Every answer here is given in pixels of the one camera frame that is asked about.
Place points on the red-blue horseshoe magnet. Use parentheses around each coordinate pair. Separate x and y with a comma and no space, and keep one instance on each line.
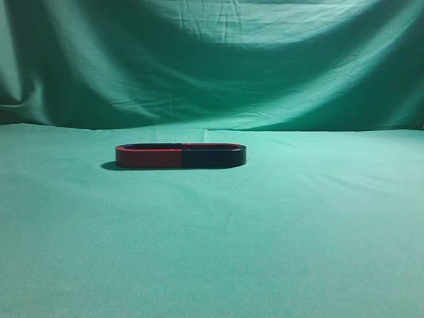
(149,155)
(213,155)

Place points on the green cloth backdrop and cover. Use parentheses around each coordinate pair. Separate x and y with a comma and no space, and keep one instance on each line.
(325,219)

